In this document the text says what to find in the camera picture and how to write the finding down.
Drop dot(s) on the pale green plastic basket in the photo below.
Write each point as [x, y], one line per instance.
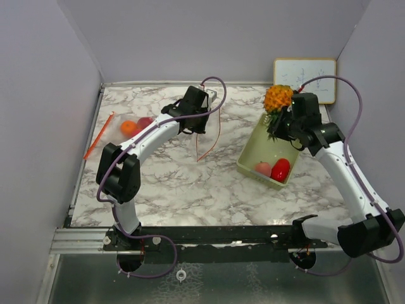
[259, 148]

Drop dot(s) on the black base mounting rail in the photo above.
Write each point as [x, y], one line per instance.
[209, 244]

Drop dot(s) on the red apple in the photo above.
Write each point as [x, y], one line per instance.
[135, 132]
[144, 122]

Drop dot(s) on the orange fruit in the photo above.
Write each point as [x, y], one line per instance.
[128, 127]

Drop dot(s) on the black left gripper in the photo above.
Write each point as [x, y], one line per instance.
[202, 128]

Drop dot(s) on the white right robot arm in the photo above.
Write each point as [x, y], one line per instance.
[372, 223]

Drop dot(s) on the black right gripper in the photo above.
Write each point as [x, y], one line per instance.
[277, 130]

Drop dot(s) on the clear orange-zipper zip bag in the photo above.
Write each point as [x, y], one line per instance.
[110, 133]

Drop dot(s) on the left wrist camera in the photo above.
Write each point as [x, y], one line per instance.
[211, 95]

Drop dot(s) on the pink peach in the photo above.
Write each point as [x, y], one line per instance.
[263, 168]

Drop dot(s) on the small framed whiteboard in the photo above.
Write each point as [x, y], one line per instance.
[294, 72]

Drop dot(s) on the red bell pepper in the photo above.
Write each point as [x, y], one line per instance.
[280, 170]

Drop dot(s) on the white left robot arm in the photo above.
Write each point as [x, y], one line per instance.
[118, 174]

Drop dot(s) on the toy pineapple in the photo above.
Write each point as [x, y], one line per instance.
[276, 98]

